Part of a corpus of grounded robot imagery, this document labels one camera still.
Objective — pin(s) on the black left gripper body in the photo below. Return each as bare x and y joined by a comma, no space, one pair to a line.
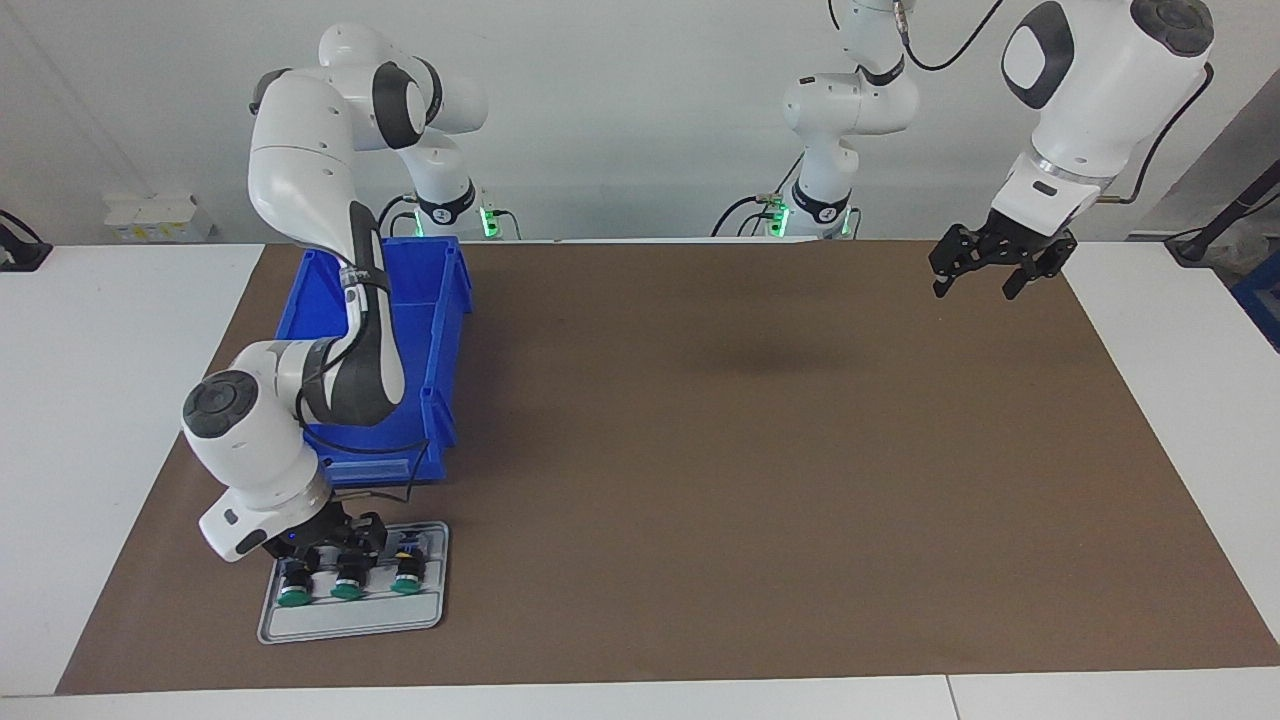
1030,245

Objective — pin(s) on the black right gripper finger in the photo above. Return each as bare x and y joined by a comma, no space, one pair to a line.
314,560
368,535

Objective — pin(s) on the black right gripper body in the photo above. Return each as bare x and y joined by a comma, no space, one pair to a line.
322,528

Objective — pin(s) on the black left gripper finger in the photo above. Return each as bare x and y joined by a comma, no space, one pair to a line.
1035,272
955,255

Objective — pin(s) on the green push button switch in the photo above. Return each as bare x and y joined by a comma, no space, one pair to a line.
292,598
347,590
406,583

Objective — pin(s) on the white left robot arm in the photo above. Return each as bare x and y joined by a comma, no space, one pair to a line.
1090,90

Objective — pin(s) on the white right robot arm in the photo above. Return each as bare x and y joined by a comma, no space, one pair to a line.
300,170

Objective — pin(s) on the grey metal tray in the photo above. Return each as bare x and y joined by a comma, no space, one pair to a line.
350,620

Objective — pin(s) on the black stand pole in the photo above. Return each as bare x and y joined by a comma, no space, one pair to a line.
1225,220

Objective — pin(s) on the blue plastic storage bin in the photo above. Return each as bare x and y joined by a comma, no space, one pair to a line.
430,330

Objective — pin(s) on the blue crate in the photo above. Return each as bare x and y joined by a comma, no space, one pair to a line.
1262,300

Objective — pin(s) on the brown table mat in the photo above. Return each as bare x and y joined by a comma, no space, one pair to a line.
750,500

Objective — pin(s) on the black clamp base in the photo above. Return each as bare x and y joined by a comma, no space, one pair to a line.
20,255

